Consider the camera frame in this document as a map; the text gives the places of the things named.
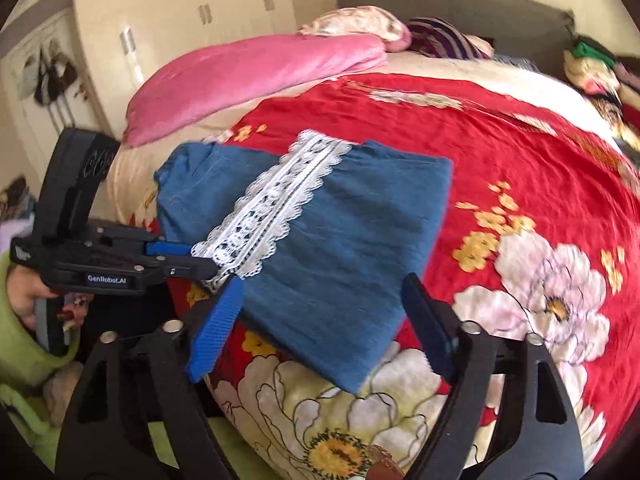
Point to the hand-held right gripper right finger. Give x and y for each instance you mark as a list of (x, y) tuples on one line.
[(430, 330)]

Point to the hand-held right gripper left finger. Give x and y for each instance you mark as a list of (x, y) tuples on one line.
[(215, 330)]

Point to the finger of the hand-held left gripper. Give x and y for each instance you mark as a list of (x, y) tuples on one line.
[(190, 269), (167, 249)]

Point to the blue denim pants lace trim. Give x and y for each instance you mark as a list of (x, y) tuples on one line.
[(340, 260)]

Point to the person's left forearm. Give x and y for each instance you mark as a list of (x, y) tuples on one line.
[(20, 355)]

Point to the person's left hand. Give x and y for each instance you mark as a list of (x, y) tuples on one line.
[(25, 295)]

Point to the dark hanging bags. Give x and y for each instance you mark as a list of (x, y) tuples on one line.
[(50, 75)]

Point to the pink blanket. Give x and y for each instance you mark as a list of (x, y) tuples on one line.
[(240, 70)]

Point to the red and cream floral bedsheet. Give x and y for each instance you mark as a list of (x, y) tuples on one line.
[(525, 160)]

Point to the white wardrobe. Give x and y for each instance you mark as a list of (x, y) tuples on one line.
[(175, 45)]

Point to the purple striped cloth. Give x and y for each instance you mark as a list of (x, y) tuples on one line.
[(440, 37)]

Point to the floral satin pillow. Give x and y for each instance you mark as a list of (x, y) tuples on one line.
[(360, 22)]

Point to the pile of folded clothes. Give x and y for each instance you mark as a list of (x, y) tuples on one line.
[(590, 75)]

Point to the grey padded headboard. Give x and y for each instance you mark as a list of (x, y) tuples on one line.
[(500, 15)]

